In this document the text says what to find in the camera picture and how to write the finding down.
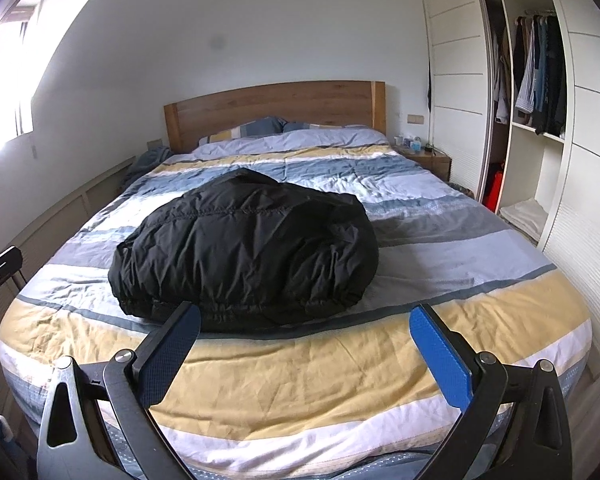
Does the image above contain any window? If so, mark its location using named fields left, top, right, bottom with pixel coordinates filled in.
left=0, top=0, right=46, bottom=157

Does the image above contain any black puffer coat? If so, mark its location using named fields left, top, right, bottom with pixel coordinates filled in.
left=108, top=168, right=380, bottom=333

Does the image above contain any wooden nightstand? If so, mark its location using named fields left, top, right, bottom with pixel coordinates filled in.
left=397, top=149, right=452, bottom=184

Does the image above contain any white wardrobe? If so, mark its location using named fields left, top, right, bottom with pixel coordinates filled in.
left=417, top=0, right=600, bottom=361

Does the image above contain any wooden headboard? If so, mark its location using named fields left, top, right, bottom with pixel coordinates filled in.
left=163, top=80, right=387, bottom=155

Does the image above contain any red bag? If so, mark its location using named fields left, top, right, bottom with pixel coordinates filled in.
left=482, top=162, right=506, bottom=212

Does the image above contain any row of hanging clothes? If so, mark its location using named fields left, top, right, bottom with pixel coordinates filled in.
left=514, top=10, right=567, bottom=137

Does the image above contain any bed with striped duvet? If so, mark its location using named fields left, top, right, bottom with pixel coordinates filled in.
left=0, top=128, right=593, bottom=478

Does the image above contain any striped pillow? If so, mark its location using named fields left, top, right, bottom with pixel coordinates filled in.
left=198, top=116, right=287, bottom=145

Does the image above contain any hanging light jacket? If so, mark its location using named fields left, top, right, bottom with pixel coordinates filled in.
left=492, top=25, right=512, bottom=124

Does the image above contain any blue pillow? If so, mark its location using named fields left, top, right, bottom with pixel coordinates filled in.
left=282, top=121, right=327, bottom=134

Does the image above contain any folded white cloth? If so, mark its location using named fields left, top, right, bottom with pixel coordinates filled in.
left=499, top=199, right=550, bottom=235

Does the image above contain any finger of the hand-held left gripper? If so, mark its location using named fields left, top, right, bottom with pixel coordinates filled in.
left=0, top=246, right=23, bottom=295

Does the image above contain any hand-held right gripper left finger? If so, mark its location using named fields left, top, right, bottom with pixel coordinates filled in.
left=36, top=301, right=202, bottom=480

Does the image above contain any crumpled blue blanket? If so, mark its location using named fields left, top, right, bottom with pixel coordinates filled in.
left=121, top=146, right=173, bottom=191

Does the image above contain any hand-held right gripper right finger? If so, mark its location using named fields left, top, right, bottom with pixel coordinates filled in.
left=409, top=302, right=572, bottom=480

